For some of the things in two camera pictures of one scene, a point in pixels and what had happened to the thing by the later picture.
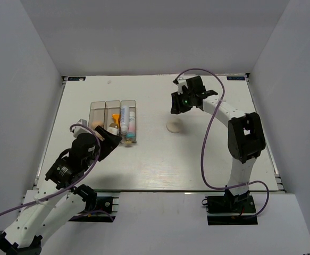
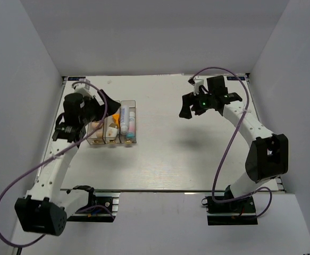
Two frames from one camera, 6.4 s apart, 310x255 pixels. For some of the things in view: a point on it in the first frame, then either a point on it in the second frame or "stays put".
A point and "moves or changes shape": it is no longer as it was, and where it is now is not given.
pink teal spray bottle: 131,132 stays put
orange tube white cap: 116,117 stays put
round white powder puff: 174,125 moves or changes shape
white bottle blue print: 125,119 stays put
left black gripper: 109,144 to 100,108
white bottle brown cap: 112,128 stays put
